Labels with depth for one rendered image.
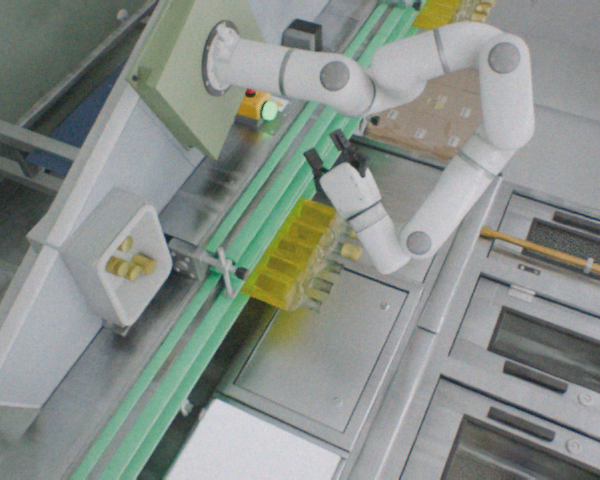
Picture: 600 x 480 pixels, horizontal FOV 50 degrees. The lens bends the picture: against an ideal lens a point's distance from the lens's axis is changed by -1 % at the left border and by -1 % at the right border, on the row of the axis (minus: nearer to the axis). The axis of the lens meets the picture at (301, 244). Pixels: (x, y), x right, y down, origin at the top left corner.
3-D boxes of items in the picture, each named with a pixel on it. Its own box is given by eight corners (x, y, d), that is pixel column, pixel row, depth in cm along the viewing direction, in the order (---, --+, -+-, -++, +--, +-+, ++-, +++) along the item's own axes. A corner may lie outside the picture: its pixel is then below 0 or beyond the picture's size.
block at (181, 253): (172, 273, 147) (198, 284, 145) (163, 248, 139) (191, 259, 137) (180, 261, 149) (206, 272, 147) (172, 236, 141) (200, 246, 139)
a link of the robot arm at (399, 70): (430, 19, 117) (440, 48, 132) (306, 61, 124) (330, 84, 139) (442, 68, 116) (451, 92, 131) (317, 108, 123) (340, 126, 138)
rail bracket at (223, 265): (200, 288, 146) (248, 308, 143) (187, 242, 133) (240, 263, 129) (207, 278, 148) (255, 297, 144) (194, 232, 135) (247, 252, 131)
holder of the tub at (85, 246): (100, 326, 139) (130, 340, 137) (58, 250, 117) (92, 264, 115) (145, 267, 148) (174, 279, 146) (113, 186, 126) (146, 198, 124)
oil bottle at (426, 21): (393, 22, 217) (475, 42, 209) (394, 7, 213) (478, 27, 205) (399, 13, 220) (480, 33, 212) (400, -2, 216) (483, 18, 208)
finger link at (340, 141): (355, 158, 127) (338, 128, 127) (366, 152, 124) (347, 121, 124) (345, 164, 125) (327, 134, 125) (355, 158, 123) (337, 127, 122)
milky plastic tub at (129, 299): (94, 315, 135) (128, 331, 132) (59, 251, 117) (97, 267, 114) (141, 254, 144) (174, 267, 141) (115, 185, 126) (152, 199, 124)
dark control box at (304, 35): (282, 58, 178) (310, 65, 175) (281, 33, 171) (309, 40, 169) (296, 41, 182) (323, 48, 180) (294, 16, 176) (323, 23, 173)
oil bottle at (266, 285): (216, 283, 155) (297, 316, 149) (213, 270, 151) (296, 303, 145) (228, 265, 158) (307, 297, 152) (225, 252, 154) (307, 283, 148)
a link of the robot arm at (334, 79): (286, 39, 124) (365, 54, 119) (307, 60, 136) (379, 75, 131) (272, 88, 124) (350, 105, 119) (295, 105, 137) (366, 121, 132)
